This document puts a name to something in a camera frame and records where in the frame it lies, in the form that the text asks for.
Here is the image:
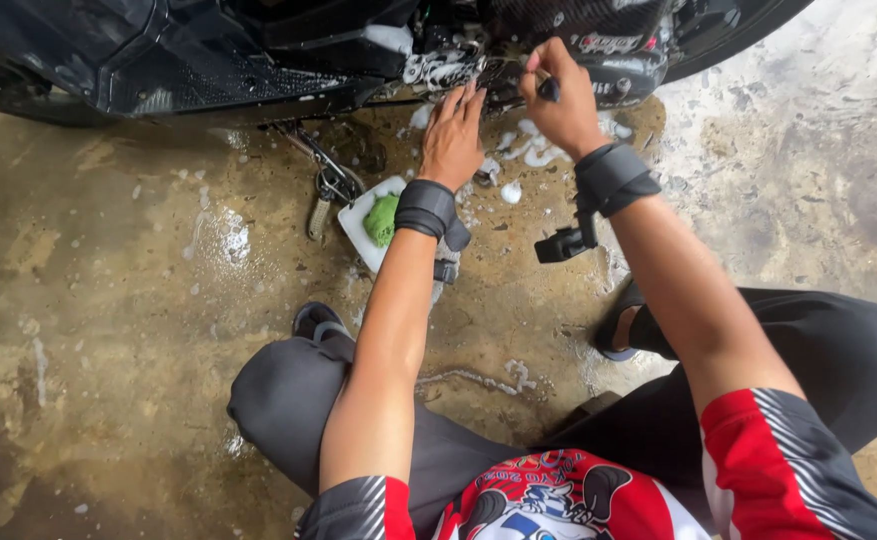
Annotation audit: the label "dark left sandal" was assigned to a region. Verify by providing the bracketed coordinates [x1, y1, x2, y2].
[292, 301, 355, 345]

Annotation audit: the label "person's grey trousers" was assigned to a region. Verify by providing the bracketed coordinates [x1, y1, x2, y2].
[227, 288, 877, 535]

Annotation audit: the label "person's right hand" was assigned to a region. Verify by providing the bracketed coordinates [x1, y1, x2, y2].
[518, 36, 613, 162]

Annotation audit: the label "black left wrist strap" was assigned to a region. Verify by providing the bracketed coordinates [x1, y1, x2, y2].
[394, 178, 457, 243]

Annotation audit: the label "red and white jersey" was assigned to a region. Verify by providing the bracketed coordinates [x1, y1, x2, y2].
[295, 387, 877, 540]

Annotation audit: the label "white plastic tray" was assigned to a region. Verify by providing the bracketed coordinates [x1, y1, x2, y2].
[337, 175, 409, 274]

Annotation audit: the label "person's left hand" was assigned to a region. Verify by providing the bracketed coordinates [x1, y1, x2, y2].
[418, 80, 488, 194]

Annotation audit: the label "dark right sandal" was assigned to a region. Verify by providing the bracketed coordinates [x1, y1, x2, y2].
[594, 277, 660, 363]

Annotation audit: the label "black wrist strap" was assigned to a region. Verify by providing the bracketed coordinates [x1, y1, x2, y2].
[394, 178, 457, 243]
[574, 141, 663, 219]

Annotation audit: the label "green sponge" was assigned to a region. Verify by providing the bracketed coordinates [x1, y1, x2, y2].
[363, 192, 401, 249]

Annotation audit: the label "dark sandal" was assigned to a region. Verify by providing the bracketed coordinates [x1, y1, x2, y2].
[292, 301, 355, 345]
[594, 277, 660, 363]

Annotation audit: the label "metal kickstand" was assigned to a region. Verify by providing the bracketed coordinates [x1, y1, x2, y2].
[267, 120, 368, 243]

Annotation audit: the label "black wrist mounted camera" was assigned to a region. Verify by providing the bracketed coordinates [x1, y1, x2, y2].
[533, 210, 599, 265]

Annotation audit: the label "black motorcycle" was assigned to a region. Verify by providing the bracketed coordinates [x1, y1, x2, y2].
[0, 0, 816, 127]

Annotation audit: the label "black wrist mounted tracker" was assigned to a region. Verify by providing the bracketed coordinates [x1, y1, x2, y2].
[433, 219, 473, 285]

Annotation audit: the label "black right wrist strap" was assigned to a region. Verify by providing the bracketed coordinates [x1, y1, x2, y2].
[574, 141, 663, 219]

